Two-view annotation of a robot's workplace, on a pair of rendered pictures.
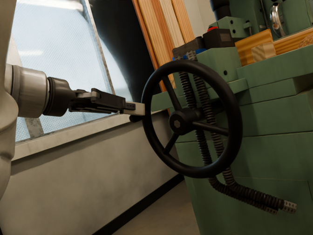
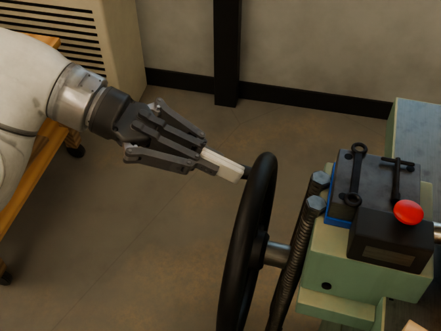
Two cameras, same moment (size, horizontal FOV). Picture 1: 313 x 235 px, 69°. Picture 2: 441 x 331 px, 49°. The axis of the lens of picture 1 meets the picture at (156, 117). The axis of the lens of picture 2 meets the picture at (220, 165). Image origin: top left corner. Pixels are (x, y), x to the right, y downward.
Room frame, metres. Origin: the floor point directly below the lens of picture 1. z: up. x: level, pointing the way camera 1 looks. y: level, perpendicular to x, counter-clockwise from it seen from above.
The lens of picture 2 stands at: (0.31, -0.37, 1.44)
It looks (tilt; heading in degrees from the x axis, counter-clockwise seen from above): 49 degrees down; 59
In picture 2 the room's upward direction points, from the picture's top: straight up
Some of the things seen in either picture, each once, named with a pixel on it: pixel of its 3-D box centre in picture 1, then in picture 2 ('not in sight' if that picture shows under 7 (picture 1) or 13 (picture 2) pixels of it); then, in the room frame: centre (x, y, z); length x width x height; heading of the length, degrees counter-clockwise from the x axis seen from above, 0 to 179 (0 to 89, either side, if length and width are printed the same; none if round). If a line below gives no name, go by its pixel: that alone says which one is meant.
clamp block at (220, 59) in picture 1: (207, 71); (366, 235); (0.65, -0.17, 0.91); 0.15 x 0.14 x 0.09; 43
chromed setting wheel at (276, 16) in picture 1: (279, 21); not in sight; (0.78, -0.49, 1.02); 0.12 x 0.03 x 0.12; 133
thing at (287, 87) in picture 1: (234, 96); not in sight; (0.74, -0.26, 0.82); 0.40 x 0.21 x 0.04; 43
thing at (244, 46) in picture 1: (236, 56); not in sight; (0.70, -0.29, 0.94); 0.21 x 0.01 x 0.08; 43
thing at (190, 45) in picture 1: (201, 45); (378, 203); (0.64, -0.17, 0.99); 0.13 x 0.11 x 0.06; 43
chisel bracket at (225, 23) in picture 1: (230, 33); not in sight; (0.79, -0.32, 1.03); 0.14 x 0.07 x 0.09; 133
